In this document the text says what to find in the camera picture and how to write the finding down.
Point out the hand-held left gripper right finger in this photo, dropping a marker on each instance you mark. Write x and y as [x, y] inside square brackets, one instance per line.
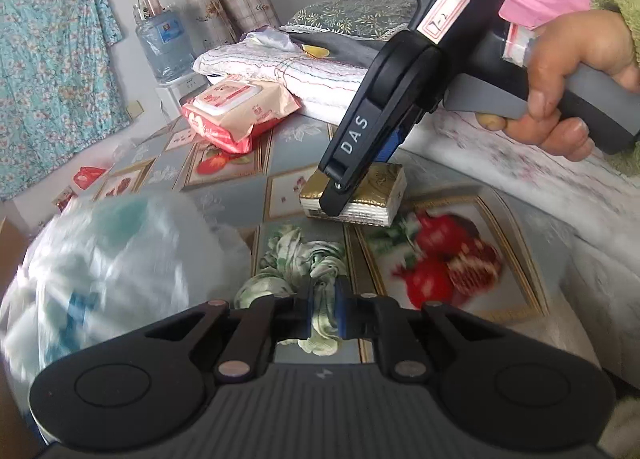
[342, 313]

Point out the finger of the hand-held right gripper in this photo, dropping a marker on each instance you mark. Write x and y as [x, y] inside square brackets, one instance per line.
[342, 194]
[392, 145]

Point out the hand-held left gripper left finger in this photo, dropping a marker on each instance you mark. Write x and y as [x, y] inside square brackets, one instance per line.
[306, 313]

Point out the gold tissue packet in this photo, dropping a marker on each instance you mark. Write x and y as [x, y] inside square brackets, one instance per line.
[380, 189]

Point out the green and white cloth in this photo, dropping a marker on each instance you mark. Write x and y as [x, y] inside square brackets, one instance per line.
[295, 259]

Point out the white plastic bag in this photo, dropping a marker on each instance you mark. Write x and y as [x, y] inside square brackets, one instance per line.
[115, 269]

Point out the person's right hand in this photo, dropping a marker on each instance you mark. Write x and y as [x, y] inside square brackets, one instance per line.
[590, 44]

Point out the dark grey pillow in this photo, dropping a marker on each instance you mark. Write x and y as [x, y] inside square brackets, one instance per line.
[350, 46]

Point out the green floral pillow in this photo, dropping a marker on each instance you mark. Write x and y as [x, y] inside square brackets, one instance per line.
[350, 11]

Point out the folded white quilt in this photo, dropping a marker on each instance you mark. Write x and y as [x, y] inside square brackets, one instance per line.
[300, 76]

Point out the printed fruit mat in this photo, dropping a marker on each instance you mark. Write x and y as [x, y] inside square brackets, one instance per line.
[450, 264]

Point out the white satin cloth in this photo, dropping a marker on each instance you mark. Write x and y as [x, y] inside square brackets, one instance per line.
[270, 39]

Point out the red wet wipes pack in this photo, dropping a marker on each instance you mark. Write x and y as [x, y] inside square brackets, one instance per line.
[235, 109]

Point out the plaid paper roll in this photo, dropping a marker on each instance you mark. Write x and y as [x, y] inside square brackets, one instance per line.
[250, 1]

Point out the white water dispenser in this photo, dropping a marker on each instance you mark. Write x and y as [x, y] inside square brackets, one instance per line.
[180, 91]

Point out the floral paper roll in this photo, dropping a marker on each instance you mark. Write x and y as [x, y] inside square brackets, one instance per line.
[207, 14]

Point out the blue water bottle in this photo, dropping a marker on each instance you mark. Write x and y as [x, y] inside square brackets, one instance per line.
[162, 44]

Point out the small red packet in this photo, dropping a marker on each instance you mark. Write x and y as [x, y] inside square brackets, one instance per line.
[90, 176]
[64, 199]

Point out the wall socket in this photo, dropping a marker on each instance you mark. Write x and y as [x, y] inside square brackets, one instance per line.
[134, 110]

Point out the teal floral wall cloth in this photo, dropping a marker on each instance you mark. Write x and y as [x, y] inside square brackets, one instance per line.
[50, 79]

